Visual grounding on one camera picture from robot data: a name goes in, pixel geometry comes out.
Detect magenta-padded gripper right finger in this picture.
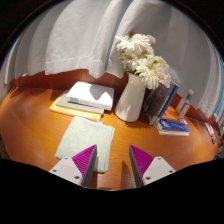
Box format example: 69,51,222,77
128,144,177,189

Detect clear bottle with green cap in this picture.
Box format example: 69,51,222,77
176,88,194,120

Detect pale green towel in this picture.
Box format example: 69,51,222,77
54,115,116,174

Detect flat blue book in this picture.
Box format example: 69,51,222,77
156,118,191,137

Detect red book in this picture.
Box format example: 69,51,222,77
203,121,218,145

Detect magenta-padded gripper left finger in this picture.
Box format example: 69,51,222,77
49,144,99,189

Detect blue upright book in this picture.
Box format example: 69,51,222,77
157,83,180,121

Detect dark upright book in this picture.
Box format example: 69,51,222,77
142,81,175,127

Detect flat orange book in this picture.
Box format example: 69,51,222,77
162,105,188,126

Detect white curtain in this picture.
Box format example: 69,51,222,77
0,0,224,120

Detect white ceramic vase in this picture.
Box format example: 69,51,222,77
114,71,148,123

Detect flat grey book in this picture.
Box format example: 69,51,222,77
55,91,105,116

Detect thick white book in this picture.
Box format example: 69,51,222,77
66,80,115,112

